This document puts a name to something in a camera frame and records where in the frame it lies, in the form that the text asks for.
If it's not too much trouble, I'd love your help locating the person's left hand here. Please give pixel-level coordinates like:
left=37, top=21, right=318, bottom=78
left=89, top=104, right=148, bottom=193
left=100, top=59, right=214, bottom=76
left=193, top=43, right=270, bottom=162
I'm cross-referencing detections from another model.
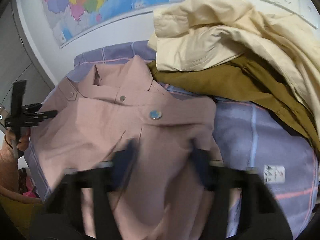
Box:
left=4, top=128, right=30, bottom=151

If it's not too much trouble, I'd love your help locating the pink button-up shirt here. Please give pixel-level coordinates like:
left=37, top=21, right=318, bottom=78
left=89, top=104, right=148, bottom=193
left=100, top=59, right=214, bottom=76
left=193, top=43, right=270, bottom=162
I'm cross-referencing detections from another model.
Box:
left=31, top=56, right=221, bottom=239

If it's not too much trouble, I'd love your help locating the cream jacket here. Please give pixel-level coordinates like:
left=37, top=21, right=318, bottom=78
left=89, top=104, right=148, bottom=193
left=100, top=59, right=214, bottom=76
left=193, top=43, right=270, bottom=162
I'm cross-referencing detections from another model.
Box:
left=148, top=0, right=319, bottom=122

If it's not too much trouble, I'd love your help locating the olive brown garment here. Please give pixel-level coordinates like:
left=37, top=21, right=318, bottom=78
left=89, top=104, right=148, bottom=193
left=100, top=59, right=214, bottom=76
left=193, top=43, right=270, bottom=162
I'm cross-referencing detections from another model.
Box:
left=147, top=53, right=319, bottom=154

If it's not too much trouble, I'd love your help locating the grey wardrobe cabinet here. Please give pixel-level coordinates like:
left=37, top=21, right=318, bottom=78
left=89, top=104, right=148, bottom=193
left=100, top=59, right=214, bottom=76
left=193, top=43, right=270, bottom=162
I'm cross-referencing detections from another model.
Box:
left=1, top=1, right=54, bottom=132

